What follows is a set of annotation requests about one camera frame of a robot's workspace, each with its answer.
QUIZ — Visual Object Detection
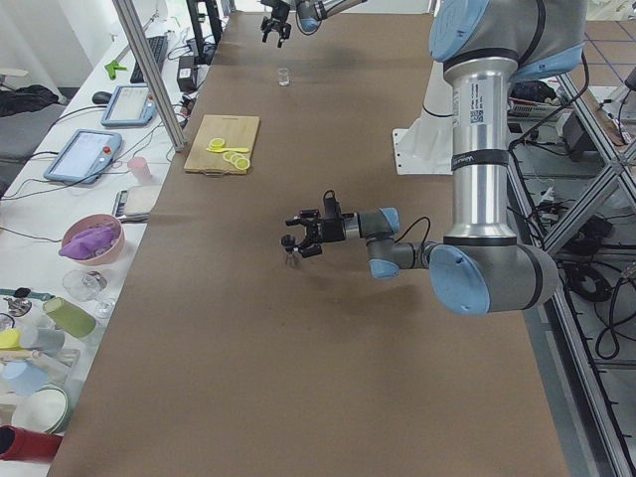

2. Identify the purple cloth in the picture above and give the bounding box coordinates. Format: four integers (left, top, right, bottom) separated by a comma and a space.
59, 225, 119, 260

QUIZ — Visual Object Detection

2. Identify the light blue cup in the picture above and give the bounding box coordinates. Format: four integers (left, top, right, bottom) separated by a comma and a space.
1, 361, 49, 397

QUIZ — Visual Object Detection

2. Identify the small clear glass cup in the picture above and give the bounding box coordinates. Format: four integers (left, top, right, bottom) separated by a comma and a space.
277, 68, 290, 86

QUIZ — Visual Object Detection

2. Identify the steel double jigger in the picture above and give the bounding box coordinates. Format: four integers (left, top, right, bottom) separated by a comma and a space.
280, 235, 299, 267

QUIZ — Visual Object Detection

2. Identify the white camera pole base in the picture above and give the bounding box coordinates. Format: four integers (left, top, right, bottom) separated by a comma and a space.
393, 61, 452, 175

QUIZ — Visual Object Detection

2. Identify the white bowl green rim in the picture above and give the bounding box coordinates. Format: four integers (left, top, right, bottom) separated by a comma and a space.
11, 386, 72, 434

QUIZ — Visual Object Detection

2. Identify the pink bowl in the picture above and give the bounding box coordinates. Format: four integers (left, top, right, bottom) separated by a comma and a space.
58, 214, 125, 266

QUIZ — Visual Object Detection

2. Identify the clear wine glass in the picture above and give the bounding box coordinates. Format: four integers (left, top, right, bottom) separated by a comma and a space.
62, 269, 115, 319

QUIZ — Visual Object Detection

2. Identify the pink plastic cup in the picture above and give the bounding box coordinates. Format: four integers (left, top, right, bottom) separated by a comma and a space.
127, 156, 153, 184

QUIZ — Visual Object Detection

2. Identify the black computer mouse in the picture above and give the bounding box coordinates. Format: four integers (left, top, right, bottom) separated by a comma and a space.
91, 91, 112, 105

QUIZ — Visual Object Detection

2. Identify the wooden mug tree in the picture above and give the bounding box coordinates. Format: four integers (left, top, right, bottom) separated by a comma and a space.
1, 349, 80, 374

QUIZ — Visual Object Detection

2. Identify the green wristwatch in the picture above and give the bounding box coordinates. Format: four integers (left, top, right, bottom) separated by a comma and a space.
0, 287, 54, 302

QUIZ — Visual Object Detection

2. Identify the black power brick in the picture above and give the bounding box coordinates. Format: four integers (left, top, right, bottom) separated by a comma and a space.
177, 55, 198, 92

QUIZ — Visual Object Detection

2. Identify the teach pendant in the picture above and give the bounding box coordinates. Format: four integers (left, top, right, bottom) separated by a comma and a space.
100, 83, 156, 128
44, 129, 123, 184

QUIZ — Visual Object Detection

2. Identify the red thermos bottle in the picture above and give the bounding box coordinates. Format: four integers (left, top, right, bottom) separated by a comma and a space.
1, 425, 63, 463

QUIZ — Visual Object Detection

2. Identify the near teach pendant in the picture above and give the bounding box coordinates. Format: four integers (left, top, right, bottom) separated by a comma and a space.
44, 129, 123, 184

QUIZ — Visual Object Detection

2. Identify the far teach pendant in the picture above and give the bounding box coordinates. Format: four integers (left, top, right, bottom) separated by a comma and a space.
100, 83, 156, 128

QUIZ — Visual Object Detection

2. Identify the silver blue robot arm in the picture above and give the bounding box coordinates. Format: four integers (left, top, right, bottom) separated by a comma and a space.
281, 1, 587, 315
260, 0, 365, 48

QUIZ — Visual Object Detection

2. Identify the green tall cup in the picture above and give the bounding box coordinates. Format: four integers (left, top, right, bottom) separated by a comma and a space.
42, 297, 96, 339

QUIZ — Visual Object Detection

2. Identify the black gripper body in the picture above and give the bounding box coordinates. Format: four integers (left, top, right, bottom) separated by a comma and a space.
262, 0, 291, 24
314, 213, 358, 243

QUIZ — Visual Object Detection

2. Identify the yellow cup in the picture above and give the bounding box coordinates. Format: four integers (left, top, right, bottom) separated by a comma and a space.
0, 328, 21, 351

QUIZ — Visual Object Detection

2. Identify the grey cup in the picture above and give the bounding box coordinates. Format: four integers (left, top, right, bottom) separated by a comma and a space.
20, 327, 66, 355

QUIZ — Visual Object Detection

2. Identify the green plastic clamp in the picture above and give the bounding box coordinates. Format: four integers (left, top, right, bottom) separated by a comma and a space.
104, 60, 127, 80

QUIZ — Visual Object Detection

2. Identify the aluminium frame post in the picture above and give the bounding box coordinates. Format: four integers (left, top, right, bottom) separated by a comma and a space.
112, 0, 186, 152

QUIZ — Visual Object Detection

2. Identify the yellow plastic knife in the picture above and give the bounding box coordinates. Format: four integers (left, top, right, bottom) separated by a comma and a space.
206, 147, 250, 153

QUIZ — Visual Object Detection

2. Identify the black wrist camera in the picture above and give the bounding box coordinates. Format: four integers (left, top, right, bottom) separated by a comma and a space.
323, 190, 342, 221

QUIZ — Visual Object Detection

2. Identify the black keyboard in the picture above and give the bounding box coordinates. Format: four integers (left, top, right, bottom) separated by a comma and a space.
129, 35, 170, 84

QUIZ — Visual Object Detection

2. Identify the wooden cutting board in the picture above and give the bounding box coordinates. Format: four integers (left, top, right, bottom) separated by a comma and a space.
184, 114, 260, 176

